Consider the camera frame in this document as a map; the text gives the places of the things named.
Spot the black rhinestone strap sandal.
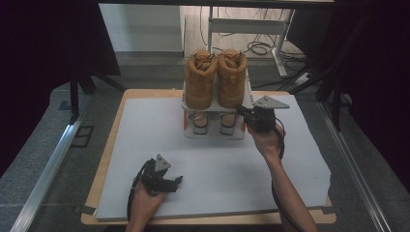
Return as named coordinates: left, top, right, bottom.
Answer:
left=219, top=113, right=238, bottom=135
left=191, top=111, right=210, bottom=135

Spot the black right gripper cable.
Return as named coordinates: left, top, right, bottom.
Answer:
left=270, top=116, right=306, bottom=232

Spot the dark curtain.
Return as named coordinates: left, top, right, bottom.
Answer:
left=286, top=0, right=410, bottom=194
left=0, top=0, right=122, bottom=178

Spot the black floor cable bundle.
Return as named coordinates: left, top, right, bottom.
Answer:
left=198, top=6, right=308, bottom=66

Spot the tan suede ankle boot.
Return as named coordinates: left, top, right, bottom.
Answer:
left=217, top=48, right=249, bottom=109
left=184, top=48, right=220, bottom=110

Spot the person's right hand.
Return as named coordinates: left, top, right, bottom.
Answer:
left=247, top=124, right=286, bottom=162

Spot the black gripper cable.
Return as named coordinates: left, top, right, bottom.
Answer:
left=126, top=159, right=153, bottom=223
left=270, top=116, right=306, bottom=232

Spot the white foam mat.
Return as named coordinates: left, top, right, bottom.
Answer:
left=95, top=95, right=333, bottom=221

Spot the black tripod stand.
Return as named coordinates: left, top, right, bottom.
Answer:
left=69, top=69, right=126, bottom=125

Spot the wooden table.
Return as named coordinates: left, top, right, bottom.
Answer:
left=80, top=89, right=337, bottom=226

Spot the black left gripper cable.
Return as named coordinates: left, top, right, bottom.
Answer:
left=126, top=159, right=153, bottom=223

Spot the person's left hand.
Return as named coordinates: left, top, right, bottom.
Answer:
left=129, top=183, right=167, bottom=225

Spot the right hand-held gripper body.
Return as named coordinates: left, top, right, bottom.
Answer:
left=249, top=95, right=290, bottom=133

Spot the aluminium rail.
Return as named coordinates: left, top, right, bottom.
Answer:
left=11, top=96, right=93, bottom=232
left=317, top=100, right=393, bottom=232

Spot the white two-tier shoe rack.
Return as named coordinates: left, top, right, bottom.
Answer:
left=181, top=61, right=254, bottom=140

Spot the white power strip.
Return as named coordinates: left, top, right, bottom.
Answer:
left=294, top=72, right=313, bottom=86

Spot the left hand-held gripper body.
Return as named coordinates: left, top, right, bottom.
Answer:
left=139, top=154, right=172, bottom=196

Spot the black metal stand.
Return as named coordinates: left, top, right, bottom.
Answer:
left=289, top=64, right=343, bottom=133

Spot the white metal desk frame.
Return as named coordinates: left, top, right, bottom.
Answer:
left=205, top=6, right=296, bottom=78

